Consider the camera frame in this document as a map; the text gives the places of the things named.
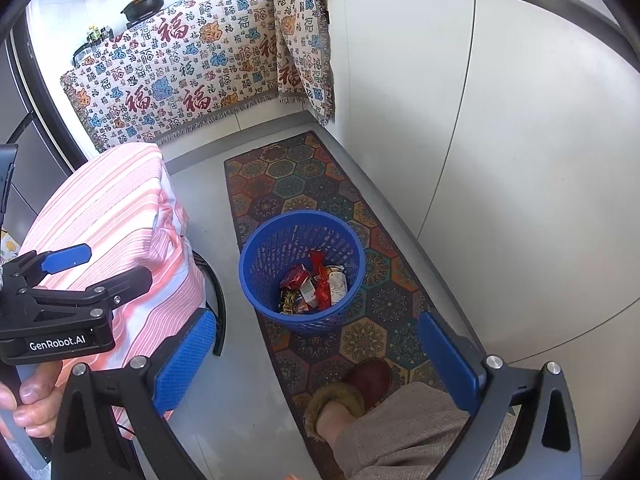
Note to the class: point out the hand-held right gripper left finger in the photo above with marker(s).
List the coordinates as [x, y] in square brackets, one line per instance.
[182, 360]

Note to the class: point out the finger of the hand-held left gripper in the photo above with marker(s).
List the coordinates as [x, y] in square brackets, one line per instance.
[65, 258]
[125, 285]

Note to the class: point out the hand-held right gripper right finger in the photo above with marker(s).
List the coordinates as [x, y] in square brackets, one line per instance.
[445, 355]

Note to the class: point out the yellow gold wrapper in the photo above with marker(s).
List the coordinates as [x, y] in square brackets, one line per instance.
[289, 302]

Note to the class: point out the orange white candy wrapper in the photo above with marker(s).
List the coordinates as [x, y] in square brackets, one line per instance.
[338, 285]

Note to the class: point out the blue plastic waste basket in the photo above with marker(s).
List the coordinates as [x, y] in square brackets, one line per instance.
[265, 250]

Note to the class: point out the red wrapper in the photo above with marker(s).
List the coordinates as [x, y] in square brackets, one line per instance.
[295, 276]

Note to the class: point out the red foil packet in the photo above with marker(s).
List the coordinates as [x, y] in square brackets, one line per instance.
[321, 280]

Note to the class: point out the person's left hand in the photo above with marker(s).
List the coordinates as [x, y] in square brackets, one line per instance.
[40, 400]

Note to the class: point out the pink striped tablecloth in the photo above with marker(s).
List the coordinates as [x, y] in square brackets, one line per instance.
[110, 200]

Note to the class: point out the brown furry slipper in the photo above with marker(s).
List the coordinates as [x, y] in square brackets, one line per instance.
[370, 380]

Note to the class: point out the person's trouser leg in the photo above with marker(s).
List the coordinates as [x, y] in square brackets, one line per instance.
[400, 435]

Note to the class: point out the grey refrigerator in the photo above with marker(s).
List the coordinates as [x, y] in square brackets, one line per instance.
[30, 160]

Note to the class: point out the white kitchen counter cabinet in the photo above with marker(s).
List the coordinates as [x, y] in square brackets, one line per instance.
[525, 160]

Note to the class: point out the hexagon patterned floor rug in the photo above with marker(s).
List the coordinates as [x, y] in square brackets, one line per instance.
[310, 180]

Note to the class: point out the large printed cloth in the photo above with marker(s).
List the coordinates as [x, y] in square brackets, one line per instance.
[175, 75]

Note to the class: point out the black condiment rack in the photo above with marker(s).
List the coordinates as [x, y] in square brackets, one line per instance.
[95, 35]

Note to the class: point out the black clay pot orange lid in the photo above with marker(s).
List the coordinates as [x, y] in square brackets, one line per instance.
[145, 7]

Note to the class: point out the small printed cloth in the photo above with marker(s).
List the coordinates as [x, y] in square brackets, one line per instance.
[300, 50]

